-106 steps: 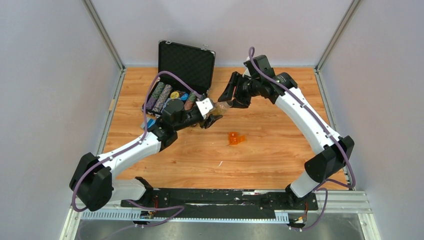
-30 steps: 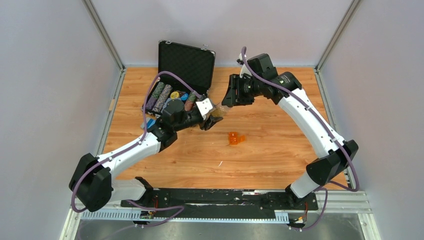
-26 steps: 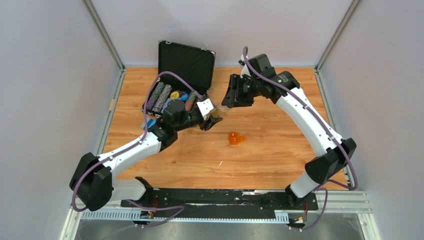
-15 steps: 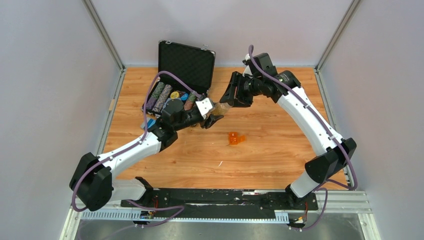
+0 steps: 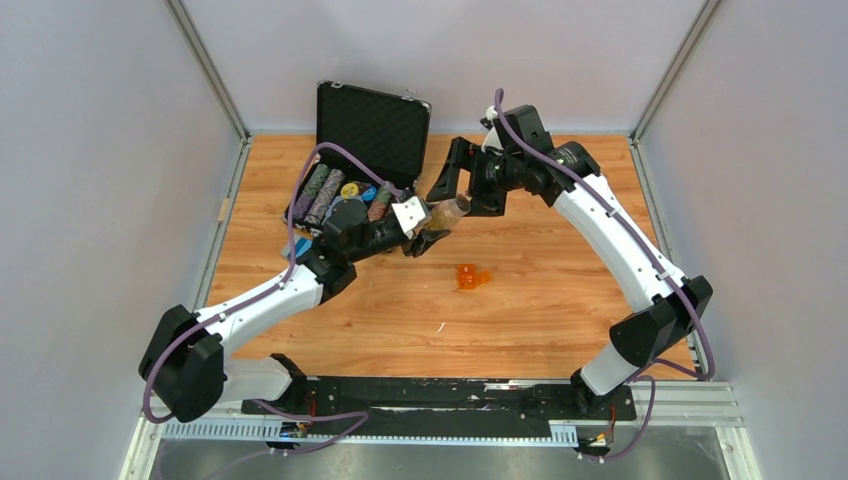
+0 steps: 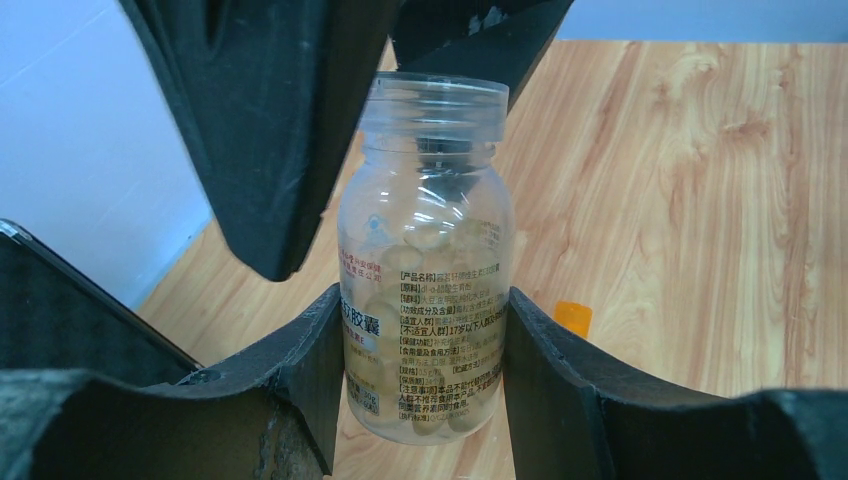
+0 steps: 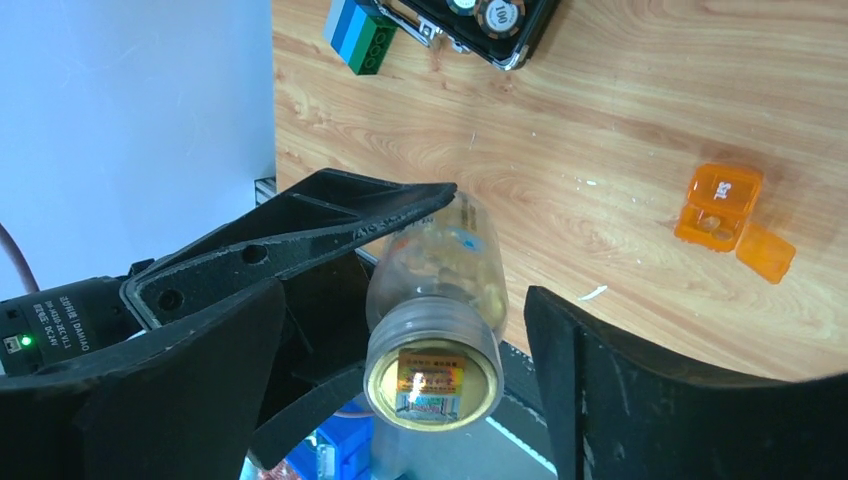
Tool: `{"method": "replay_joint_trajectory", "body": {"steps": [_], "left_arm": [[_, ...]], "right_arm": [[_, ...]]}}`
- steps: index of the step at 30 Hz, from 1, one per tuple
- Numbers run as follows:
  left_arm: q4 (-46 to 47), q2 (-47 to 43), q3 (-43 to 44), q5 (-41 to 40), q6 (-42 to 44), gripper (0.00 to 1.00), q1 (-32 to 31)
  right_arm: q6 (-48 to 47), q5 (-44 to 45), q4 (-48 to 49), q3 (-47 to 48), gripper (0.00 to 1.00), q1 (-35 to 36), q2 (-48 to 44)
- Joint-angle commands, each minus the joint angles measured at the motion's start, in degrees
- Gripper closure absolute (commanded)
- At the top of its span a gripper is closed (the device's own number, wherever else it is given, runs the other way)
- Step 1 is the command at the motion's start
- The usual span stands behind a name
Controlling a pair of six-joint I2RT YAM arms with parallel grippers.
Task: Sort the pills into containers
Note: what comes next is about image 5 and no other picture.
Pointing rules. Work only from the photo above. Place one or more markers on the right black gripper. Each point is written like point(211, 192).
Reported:
point(466, 155)

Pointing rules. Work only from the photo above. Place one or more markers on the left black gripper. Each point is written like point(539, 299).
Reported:
point(424, 240)

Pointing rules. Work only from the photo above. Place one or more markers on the clear pill bottle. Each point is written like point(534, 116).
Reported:
point(446, 214)

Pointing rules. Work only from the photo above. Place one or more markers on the orange pill organizer box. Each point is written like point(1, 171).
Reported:
point(469, 277)

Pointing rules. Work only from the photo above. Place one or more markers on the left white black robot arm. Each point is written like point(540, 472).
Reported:
point(188, 366)

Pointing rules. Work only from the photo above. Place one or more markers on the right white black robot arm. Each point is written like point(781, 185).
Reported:
point(518, 153)

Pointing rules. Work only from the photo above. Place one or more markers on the black poker chip case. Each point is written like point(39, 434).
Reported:
point(387, 133)

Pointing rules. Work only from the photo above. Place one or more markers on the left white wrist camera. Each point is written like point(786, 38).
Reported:
point(411, 215)

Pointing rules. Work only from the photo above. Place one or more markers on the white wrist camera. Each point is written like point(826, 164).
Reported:
point(491, 142)
point(411, 215)

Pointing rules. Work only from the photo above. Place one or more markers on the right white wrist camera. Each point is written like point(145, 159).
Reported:
point(491, 142)

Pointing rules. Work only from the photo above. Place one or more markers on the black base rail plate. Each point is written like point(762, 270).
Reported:
point(448, 409)

